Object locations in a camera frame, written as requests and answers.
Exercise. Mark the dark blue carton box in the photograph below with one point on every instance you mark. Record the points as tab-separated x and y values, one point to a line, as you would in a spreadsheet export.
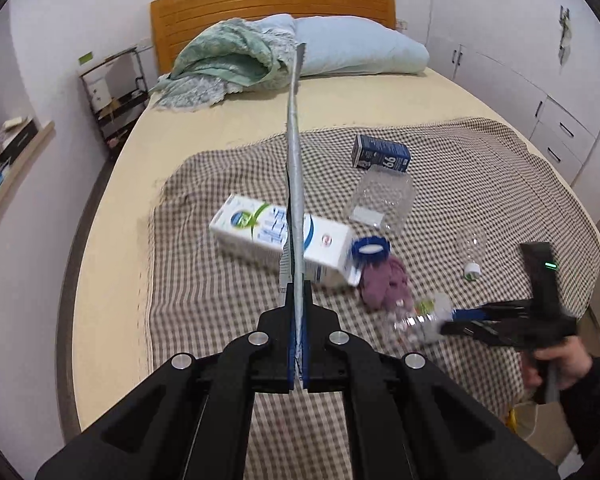
380	152

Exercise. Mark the white box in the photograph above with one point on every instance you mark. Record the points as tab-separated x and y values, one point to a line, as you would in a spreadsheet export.
99	94

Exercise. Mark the wooden bed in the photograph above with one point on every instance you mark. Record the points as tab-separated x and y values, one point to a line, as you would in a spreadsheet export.
190	125

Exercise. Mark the small clear bottle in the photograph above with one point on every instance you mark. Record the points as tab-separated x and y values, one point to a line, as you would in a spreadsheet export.
470	247

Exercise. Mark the white milk carton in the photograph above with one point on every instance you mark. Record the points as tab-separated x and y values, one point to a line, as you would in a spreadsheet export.
245	225

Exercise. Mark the green wall sticker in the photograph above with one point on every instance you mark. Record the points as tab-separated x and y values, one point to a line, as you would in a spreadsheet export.
85	57

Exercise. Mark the clear plastic bottle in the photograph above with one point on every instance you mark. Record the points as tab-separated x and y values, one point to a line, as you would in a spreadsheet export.
415	322

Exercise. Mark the white wardrobe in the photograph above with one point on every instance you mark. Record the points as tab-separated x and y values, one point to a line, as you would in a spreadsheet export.
505	20

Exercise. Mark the black box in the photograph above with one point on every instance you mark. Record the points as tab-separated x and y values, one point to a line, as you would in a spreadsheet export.
20	140

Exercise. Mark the light blue pillow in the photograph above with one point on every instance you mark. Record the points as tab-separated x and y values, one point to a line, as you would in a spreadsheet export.
360	47

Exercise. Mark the green lace blanket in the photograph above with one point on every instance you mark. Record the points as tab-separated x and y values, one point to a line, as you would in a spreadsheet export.
220	60

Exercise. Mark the person's right hand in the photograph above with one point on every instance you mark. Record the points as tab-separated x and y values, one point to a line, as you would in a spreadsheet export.
572	360

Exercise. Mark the purple cloth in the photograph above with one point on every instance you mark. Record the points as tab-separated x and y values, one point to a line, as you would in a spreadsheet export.
380	282

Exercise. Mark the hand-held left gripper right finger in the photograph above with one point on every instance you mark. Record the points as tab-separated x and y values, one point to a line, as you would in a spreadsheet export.
305	367

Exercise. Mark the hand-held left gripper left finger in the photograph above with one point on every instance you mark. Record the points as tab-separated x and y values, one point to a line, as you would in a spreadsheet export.
292	365

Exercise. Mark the clear plastic jar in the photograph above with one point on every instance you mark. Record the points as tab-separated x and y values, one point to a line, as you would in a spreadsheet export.
380	197

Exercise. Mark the blue jar lid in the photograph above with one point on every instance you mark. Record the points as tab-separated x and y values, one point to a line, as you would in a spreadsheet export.
370	250

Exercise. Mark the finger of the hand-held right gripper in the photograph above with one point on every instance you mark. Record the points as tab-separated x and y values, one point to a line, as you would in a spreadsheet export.
470	314
465	331

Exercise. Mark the black metal bedside rack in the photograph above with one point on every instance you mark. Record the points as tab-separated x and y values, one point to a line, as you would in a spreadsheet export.
115	105

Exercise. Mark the brown checkered blanket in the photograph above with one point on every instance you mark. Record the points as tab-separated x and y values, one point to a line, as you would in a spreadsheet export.
220	310

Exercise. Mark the white wall socket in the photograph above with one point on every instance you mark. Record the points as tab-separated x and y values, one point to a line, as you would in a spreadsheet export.
403	25

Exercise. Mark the wooden windowsill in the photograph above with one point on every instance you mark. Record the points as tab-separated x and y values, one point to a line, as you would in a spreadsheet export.
30	155

